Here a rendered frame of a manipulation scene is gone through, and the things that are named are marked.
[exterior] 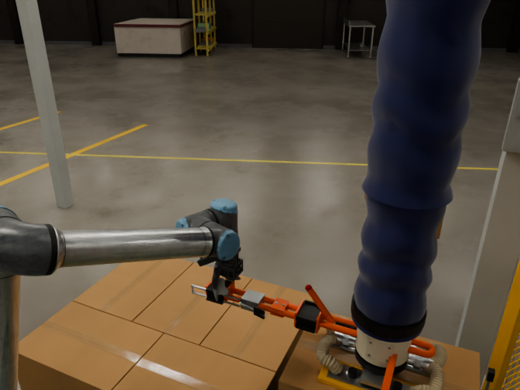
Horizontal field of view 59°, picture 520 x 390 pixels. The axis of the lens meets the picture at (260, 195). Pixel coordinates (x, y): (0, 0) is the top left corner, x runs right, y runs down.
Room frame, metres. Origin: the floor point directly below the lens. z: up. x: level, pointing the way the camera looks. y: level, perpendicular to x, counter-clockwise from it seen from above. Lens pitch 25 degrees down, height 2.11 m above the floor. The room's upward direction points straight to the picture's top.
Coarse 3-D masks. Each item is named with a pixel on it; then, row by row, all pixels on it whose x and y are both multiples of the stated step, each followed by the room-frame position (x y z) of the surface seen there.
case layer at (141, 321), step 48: (96, 288) 2.10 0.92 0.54; (144, 288) 2.11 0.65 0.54; (240, 288) 2.11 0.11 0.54; (288, 288) 2.12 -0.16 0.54; (48, 336) 1.72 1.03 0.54; (96, 336) 1.72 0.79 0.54; (144, 336) 1.72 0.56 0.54; (192, 336) 1.73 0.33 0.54; (240, 336) 1.73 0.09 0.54; (288, 336) 1.73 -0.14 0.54; (48, 384) 1.54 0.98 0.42; (96, 384) 1.43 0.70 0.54; (144, 384) 1.43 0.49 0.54; (192, 384) 1.43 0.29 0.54; (240, 384) 1.43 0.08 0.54
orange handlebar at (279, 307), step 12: (240, 300) 1.31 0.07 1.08; (264, 300) 1.32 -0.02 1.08; (276, 300) 1.30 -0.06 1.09; (276, 312) 1.26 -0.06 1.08; (288, 312) 1.25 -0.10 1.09; (324, 324) 1.19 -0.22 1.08; (336, 324) 1.19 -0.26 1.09; (348, 324) 1.20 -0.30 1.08; (432, 348) 1.08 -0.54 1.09; (384, 384) 0.94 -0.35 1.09
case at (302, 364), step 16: (352, 320) 1.37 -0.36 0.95; (304, 336) 1.28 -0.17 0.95; (320, 336) 1.28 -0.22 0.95; (304, 352) 1.20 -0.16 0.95; (336, 352) 1.20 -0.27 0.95; (448, 352) 1.21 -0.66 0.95; (464, 352) 1.21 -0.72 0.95; (288, 368) 1.13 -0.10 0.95; (304, 368) 1.13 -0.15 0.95; (320, 368) 1.13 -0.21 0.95; (448, 368) 1.13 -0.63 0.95; (464, 368) 1.13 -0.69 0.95; (288, 384) 1.07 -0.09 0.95; (304, 384) 1.07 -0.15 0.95; (320, 384) 1.07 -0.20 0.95; (416, 384) 1.07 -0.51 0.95; (448, 384) 1.07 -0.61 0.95; (464, 384) 1.07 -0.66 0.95; (480, 384) 1.07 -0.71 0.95
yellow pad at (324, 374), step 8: (344, 368) 1.11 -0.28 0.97; (352, 368) 1.08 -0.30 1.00; (360, 368) 1.11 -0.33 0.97; (320, 376) 1.08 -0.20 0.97; (328, 376) 1.08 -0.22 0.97; (336, 376) 1.08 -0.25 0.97; (344, 376) 1.08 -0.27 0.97; (352, 376) 1.07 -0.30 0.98; (360, 376) 1.08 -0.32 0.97; (328, 384) 1.06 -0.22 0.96; (336, 384) 1.05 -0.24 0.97; (344, 384) 1.05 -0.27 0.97; (352, 384) 1.05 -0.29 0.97; (360, 384) 1.05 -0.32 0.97; (392, 384) 1.05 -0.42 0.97; (400, 384) 1.02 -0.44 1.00; (408, 384) 1.05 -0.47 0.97
